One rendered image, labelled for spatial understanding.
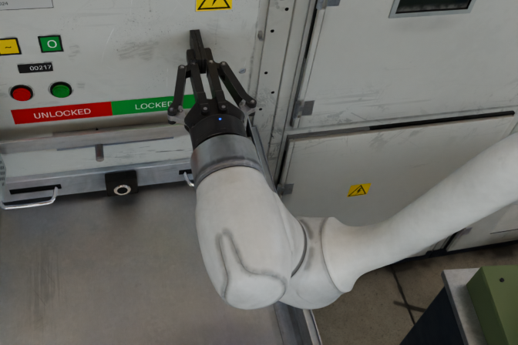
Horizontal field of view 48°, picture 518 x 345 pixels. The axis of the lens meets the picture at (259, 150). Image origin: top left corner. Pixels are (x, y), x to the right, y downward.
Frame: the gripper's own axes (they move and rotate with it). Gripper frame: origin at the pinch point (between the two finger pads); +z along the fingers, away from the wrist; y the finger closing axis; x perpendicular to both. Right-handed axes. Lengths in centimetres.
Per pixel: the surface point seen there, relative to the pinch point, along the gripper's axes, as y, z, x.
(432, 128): 63, 15, -44
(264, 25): 15.8, 17.2, -10.0
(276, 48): 18.8, 16.8, -15.7
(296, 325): 13, -31, -38
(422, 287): 84, 6, -123
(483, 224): 103, 15, -100
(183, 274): -4.7, -17.6, -38.4
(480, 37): 64, 15, -15
